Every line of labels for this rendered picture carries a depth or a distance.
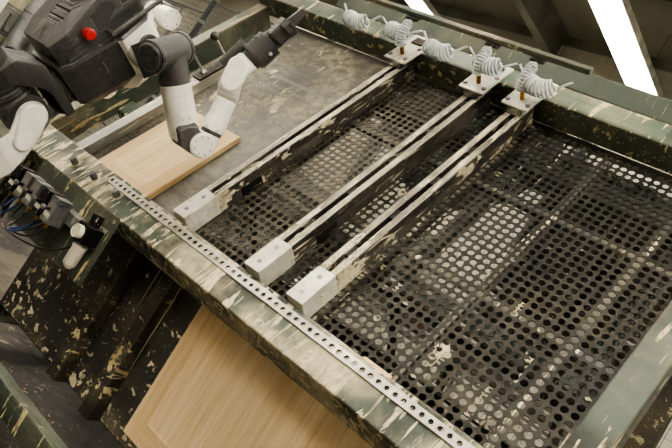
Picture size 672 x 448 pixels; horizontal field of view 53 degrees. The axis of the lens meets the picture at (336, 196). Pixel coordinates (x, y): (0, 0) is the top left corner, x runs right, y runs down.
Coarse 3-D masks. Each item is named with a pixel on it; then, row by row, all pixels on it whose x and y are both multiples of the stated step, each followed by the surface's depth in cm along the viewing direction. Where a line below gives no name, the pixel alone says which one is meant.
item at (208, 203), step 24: (408, 24) 245; (408, 48) 253; (384, 72) 250; (408, 72) 254; (360, 96) 239; (384, 96) 249; (312, 120) 232; (336, 120) 235; (288, 144) 223; (312, 144) 230; (240, 168) 216; (264, 168) 218; (216, 192) 209; (240, 192) 214; (192, 216) 203
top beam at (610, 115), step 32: (288, 0) 296; (320, 32) 288; (352, 32) 273; (416, 64) 257; (448, 64) 245; (576, 96) 221; (576, 128) 219; (608, 128) 210; (640, 128) 206; (640, 160) 208
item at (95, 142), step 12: (216, 72) 269; (192, 84) 264; (204, 84) 267; (144, 108) 254; (156, 108) 255; (120, 120) 250; (132, 120) 249; (144, 120) 253; (96, 132) 246; (108, 132) 245; (120, 132) 248; (84, 144) 241; (96, 144) 242; (108, 144) 246
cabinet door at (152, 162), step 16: (160, 128) 247; (128, 144) 242; (144, 144) 241; (160, 144) 240; (176, 144) 239; (224, 144) 236; (112, 160) 236; (128, 160) 235; (144, 160) 234; (160, 160) 233; (176, 160) 232; (192, 160) 231; (208, 160) 232; (128, 176) 228; (144, 176) 227; (160, 176) 226; (176, 176) 225; (144, 192) 221; (160, 192) 222
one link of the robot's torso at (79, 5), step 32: (64, 0) 189; (96, 0) 183; (128, 0) 190; (160, 0) 192; (32, 32) 188; (64, 32) 181; (96, 32) 187; (128, 32) 190; (64, 64) 186; (96, 64) 189; (128, 64) 195; (96, 96) 194
